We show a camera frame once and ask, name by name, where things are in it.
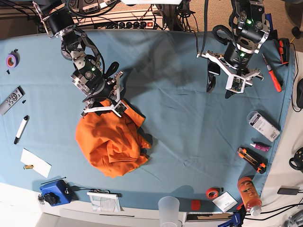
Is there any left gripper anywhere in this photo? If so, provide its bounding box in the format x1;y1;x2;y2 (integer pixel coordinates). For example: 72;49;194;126
198;44;263;99

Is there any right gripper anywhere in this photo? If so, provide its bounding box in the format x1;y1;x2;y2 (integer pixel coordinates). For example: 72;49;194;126
81;71;124;118

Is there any orange t-shirt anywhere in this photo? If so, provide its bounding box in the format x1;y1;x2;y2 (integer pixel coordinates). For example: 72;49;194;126
75;99;151;178

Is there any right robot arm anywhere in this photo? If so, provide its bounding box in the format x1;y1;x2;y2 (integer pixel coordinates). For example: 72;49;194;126
33;0;127;117

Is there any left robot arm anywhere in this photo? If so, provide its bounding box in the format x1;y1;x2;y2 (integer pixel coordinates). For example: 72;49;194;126
197;0;270;99

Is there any clear plastic bit case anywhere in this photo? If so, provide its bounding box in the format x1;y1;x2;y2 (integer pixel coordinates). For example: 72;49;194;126
247;111;280;142

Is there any blue clamp top right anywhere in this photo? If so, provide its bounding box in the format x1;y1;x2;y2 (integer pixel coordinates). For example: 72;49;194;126
261;12;278;43

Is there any blue clamp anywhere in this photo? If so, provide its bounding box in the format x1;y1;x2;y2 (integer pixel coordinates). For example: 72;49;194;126
261;12;278;43
218;203;247;227

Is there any blue table cloth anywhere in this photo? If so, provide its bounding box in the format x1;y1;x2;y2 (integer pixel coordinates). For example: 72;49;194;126
0;30;296;211

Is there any orange black clamp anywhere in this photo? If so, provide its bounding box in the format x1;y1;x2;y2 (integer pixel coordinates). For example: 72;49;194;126
279;38;290;64

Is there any small pink glue tube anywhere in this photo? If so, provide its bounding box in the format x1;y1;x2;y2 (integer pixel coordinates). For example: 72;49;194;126
250;143;270;152

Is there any black power strip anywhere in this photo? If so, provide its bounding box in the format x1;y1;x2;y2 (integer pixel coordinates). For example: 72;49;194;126
102;20;162;30

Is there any white marker pen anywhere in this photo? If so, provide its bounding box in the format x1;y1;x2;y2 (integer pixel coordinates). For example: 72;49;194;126
14;115;29;144

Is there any grey remote control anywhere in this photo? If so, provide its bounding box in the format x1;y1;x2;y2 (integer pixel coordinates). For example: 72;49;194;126
0;86;25;116

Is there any orange black utility knife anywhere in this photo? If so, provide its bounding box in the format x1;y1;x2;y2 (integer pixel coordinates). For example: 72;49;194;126
237;147;267;174

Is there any white paper card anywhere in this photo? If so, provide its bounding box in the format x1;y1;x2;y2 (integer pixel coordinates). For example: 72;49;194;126
20;148;51;178

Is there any purple tape roll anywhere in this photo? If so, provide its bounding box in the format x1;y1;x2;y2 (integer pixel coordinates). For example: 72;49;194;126
6;49;19;69

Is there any white folded booklet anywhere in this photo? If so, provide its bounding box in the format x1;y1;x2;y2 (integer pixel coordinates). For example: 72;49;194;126
87;192;121;212

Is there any small yellow battery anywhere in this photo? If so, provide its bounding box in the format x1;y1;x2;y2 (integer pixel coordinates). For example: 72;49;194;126
23;165;34;169

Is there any blue box with knob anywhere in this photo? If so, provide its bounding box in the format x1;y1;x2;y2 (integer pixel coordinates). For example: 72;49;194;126
40;180;72;206

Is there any red tape roll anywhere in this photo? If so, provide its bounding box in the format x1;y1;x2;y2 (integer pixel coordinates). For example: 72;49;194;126
205;187;221;200

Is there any orange drink bottle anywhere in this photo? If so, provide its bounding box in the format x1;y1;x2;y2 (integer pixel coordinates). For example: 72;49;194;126
237;177;262;217

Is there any white square note pad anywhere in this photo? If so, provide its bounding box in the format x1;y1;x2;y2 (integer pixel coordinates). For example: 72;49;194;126
213;192;238;212

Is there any small red block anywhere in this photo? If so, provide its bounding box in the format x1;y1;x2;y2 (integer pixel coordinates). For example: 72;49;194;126
191;200;201;211

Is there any translucent plastic cup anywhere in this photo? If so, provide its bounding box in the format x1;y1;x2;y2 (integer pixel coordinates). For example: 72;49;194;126
158;196;180;227

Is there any blue clamp bottom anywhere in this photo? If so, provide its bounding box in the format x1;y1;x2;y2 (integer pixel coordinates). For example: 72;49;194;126
218;203;247;227

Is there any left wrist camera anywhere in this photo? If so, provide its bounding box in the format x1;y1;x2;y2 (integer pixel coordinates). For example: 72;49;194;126
225;74;246;94

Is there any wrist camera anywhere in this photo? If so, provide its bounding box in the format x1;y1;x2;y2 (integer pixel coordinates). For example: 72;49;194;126
114;102;128;118
225;74;246;94

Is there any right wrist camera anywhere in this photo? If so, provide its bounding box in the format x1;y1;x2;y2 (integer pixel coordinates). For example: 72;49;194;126
114;102;128;118

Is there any orange handled screwdriver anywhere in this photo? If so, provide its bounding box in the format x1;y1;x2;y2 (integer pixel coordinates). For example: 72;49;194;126
262;54;282;92

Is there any black cable tie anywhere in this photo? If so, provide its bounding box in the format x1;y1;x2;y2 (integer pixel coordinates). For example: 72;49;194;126
40;177;66;185

